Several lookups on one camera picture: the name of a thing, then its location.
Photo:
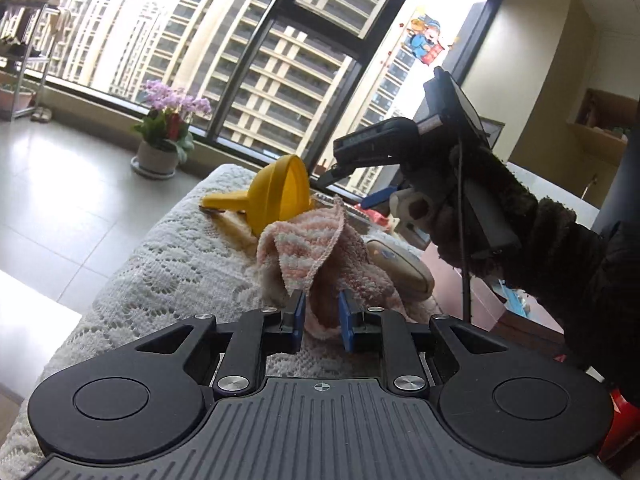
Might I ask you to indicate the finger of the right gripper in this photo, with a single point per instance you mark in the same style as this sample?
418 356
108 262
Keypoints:
334 174
377 198

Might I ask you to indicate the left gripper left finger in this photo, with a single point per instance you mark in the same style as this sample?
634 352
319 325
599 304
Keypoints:
248 342

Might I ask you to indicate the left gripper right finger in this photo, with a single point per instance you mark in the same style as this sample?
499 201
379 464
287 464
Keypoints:
387 333

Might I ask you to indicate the yellow plastic funnel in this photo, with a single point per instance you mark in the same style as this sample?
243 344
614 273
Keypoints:
279 192

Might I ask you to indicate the pink striped knit towel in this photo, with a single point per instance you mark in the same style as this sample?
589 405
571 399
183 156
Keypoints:
320 254

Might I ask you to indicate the black gloved right hand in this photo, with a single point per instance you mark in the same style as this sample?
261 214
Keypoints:
556 254

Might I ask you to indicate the beige oval zip case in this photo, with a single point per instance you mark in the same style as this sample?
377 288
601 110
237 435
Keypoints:
410 276

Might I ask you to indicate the pink cardboard box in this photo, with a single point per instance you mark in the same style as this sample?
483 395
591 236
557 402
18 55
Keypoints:
533 328

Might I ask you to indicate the cartoon window sticker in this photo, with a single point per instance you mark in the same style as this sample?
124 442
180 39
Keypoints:
423 42

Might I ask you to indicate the pink orchid flower pot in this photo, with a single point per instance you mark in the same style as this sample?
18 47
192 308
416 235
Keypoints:
166 139

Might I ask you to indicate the metal plant shelf rack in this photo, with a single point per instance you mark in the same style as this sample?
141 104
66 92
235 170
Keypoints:
25 54

